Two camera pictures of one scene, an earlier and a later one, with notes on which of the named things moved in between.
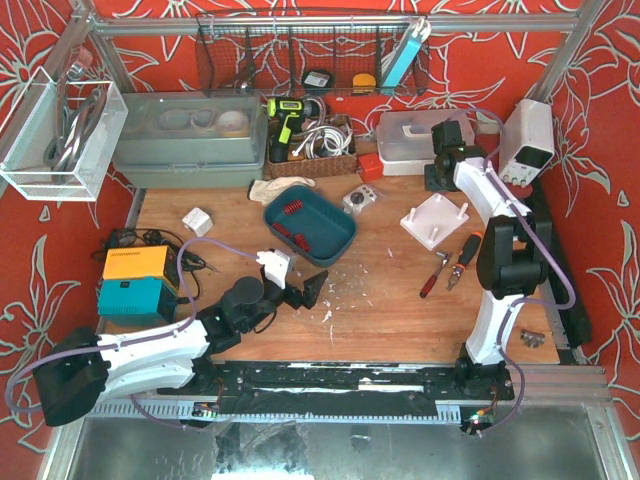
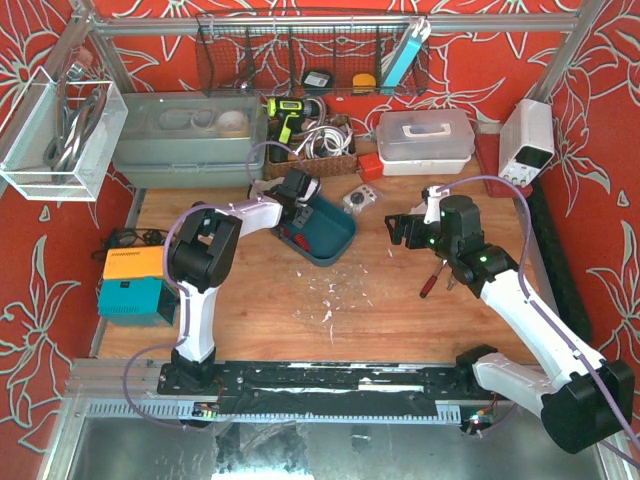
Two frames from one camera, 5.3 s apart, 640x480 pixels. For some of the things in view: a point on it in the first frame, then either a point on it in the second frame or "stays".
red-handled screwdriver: [430, 283] stays
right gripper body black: [432, 177] to [413, 230]
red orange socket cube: [371, 168] stays
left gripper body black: [292, 295] to [301, 216]
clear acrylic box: [63, 139] stays
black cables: [180, 259] stays
